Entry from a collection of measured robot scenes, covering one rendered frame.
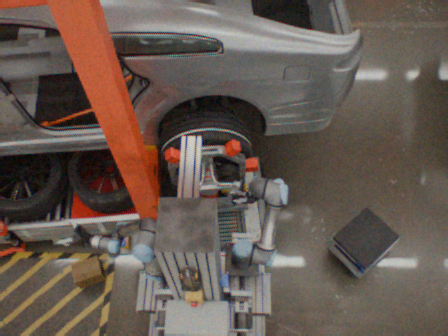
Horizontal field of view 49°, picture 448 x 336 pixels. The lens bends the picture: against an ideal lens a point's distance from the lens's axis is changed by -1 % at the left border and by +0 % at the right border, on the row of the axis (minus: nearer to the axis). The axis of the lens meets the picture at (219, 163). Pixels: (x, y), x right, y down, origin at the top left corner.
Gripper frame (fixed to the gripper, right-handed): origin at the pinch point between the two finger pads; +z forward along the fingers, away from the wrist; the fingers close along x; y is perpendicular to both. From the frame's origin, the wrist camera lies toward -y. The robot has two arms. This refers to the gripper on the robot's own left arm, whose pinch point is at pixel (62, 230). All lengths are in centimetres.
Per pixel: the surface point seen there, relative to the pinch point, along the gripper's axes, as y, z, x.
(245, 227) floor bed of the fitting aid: 110, -94, 95
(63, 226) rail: 83, 42, 40
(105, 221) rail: 79, 10, 51
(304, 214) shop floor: 108, -140, 120
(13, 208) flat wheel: 69, 79, 37
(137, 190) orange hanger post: 13, -27, 47
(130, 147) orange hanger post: -41, -33, 42
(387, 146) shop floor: 97, -201, 207
